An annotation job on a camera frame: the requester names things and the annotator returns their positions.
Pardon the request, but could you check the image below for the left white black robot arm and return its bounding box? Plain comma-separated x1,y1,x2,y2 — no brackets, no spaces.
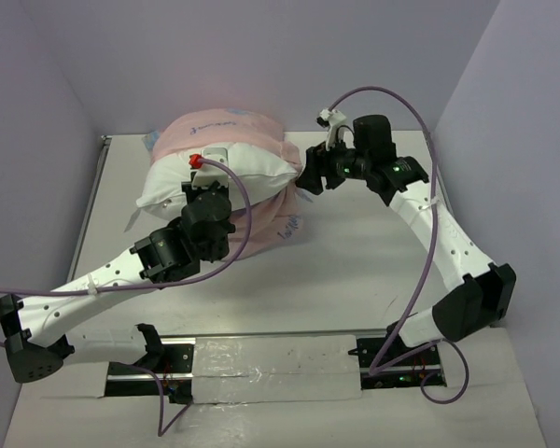
0,182,235,384

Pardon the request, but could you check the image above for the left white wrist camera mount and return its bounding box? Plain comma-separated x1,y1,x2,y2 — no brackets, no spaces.
189,147,229,189

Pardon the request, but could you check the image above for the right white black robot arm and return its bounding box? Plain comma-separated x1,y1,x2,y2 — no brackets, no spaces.
296,109,516,365

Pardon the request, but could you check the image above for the blue and pink printed pillowcase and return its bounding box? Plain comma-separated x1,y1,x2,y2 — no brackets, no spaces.
135,108,303,258

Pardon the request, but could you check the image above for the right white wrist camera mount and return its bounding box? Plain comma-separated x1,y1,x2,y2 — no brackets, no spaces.
316,108,348,151

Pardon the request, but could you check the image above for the silver base mounting rail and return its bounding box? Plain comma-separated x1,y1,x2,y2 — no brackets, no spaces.
105,334,444,404

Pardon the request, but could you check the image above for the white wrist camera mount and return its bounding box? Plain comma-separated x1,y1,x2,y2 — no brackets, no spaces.
316,108,348,151
189,147,229,189

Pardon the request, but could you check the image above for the white pillow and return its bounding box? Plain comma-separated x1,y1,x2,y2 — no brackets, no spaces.
135,142,301,221

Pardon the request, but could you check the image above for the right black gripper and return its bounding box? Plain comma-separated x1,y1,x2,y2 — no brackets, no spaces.
295,132,371,195

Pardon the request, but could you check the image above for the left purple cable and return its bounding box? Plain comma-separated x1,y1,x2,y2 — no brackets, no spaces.
0,157,256,438

